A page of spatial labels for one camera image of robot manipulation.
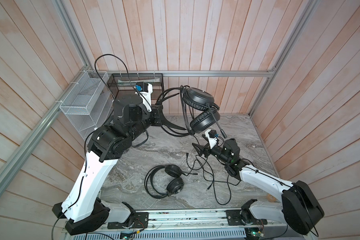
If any black mesh wall basket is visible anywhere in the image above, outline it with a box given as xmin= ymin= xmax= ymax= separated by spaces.
xmin=108 ymin=73 xmax=165 ymax=101

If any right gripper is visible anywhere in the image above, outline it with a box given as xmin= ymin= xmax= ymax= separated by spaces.
xmin=193 ymin=142 xmax=231 ymax=166

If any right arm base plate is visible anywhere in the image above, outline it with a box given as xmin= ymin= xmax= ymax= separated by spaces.
xmin=225 ymin=210 xmax=268 ymax=226

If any white wire mesh shelf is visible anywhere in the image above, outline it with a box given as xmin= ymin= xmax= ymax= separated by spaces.
xmin=60 ymin=71 xmax=113 ymax=140

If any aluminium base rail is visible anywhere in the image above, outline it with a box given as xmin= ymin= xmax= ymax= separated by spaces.
xmin=62 ymin=207 xmax=311 ymax=233

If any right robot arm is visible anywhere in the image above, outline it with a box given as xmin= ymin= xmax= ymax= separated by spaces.
xmin=193 ymin=139 xmax=325 ymax=240

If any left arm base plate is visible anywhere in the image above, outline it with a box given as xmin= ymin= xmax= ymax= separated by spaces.
xmin=107 ymin=212 xmax=149 ymax=230

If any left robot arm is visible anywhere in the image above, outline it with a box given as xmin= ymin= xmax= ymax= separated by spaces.
xmin=53 ymin=93 xmax=184 ymax=236

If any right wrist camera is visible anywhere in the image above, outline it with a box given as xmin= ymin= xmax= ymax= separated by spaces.
xmin=205 ymin=129 xmax=219 ymax=149

